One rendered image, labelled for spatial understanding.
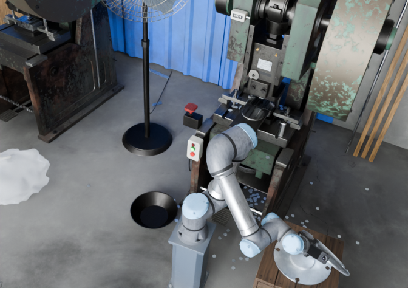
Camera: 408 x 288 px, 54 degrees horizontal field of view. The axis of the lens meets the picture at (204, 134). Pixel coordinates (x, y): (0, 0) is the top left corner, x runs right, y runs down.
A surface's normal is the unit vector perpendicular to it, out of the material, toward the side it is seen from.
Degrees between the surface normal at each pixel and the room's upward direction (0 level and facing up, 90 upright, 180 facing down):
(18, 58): 90
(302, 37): 90
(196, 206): 8
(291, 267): 0
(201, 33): 90
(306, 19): 90
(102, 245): 0
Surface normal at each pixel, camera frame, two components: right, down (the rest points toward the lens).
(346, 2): -0.33, 0.02
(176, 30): -0.45, 0.55
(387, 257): 0.07, -0.77
